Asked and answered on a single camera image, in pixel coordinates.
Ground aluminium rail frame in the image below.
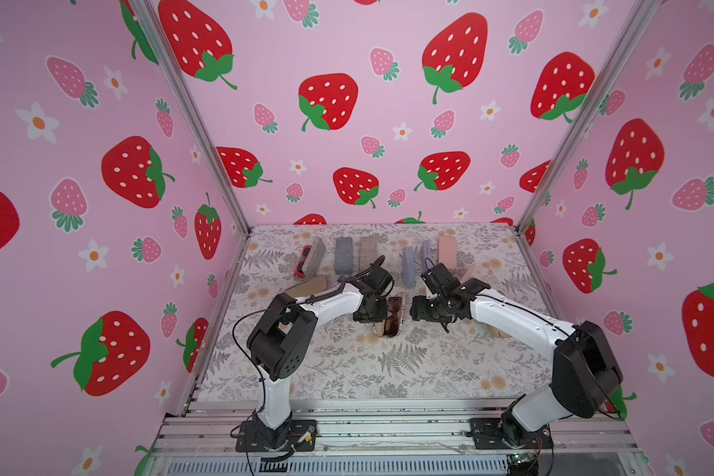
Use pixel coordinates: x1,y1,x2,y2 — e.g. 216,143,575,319
136,399,654,475

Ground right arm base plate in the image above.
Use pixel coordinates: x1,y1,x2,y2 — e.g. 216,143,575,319
465,418,555,451

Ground electronics board with cables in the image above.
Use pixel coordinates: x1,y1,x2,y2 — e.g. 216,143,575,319
506,453,539,476

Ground grey case with red glasses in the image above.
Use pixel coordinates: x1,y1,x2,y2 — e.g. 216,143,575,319
294,238,325,279

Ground pink case round glasses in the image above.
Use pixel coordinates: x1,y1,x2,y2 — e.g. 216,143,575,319
438,234,457,271

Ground light blue case white glasses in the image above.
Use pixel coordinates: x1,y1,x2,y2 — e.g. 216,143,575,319
402,247,416,289

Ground grey case tan interior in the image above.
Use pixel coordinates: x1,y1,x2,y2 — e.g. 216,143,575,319
420,241,436,272

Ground grey case mint interior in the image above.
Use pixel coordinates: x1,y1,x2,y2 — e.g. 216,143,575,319
358,236,379,272

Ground blue-grey case purple glasses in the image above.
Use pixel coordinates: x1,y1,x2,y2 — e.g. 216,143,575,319
334,237,354,276

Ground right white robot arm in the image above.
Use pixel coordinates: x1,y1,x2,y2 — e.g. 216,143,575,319
411,263,623,447

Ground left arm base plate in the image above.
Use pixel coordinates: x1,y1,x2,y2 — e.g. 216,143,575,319
235,416,317,463

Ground floral table mat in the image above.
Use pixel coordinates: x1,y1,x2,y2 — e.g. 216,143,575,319
198,224,553,402

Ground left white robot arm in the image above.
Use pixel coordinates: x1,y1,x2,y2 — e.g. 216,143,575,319
239,256,394,434

